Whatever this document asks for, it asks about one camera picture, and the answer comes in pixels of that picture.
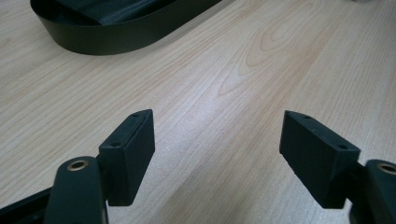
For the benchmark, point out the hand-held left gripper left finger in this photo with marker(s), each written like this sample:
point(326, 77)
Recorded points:
point(127, 161)

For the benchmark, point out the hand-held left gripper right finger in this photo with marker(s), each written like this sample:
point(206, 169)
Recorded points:
point(320, 165)

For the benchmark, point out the black oval tray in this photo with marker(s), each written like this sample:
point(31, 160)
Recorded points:
point(109, 41)

